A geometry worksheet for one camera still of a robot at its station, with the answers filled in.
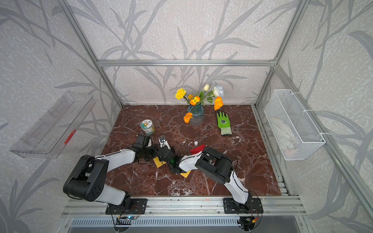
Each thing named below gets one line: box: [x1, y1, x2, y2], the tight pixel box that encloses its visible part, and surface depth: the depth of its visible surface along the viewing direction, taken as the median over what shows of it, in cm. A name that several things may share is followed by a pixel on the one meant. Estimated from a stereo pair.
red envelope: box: [189, 143, 206, 155], surface depth 98 cm
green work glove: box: [216, 111, 233, 136], surface depth 110 cm
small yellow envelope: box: [152, 156, 167, 169], surface depth 90 cm
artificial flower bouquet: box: [175, 83, 224, 124], surface depth 84 cm
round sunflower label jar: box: [140, 119, 155, 136], surface depth 101 cm
